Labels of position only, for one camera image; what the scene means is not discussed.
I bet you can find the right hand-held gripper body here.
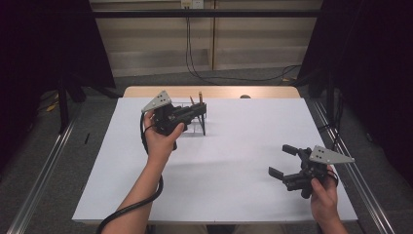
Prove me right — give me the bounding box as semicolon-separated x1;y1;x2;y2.
282;145;356;199

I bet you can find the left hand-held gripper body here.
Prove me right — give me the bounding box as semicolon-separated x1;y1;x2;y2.
140;90;193;151

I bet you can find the clear plastic pen holder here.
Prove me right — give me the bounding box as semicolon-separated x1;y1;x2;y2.
168;101;208;136

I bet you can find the person's left hand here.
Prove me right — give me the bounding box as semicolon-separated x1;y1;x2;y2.
143;110;186;168

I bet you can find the person's right hand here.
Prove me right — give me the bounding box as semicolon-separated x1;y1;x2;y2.
310;165;340;225

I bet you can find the wooden table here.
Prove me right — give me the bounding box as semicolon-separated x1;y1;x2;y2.
122;85;301;99

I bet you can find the white table mat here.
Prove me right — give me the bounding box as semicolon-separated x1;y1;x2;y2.
71;97;358;225

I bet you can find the black horizontal bar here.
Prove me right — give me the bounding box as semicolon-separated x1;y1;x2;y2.
92;9;322;19

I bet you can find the black metal stand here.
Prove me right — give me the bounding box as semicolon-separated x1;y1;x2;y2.
56;76;71;135

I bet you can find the black curtain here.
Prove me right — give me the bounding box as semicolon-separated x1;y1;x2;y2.
298;0;413;186
0;0;116;164

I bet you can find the yellow floor tape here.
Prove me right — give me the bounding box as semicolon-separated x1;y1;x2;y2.
45;100;60;113

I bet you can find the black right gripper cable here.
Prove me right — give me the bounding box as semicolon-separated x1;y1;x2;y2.
325;169;340;189

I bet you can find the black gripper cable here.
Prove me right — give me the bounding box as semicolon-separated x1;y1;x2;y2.
325;169;340;189
96;111;165;234

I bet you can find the metal floor rail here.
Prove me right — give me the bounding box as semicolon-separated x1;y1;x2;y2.
6;110;82;234
311;98;395;234

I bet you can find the black wall cable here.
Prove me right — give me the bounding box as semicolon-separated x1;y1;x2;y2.
184;16;303;86

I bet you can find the white wall socket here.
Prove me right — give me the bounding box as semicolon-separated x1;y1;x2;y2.
180;0;205;10

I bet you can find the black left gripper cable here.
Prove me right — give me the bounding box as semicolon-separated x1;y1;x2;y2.
96;111;165;234

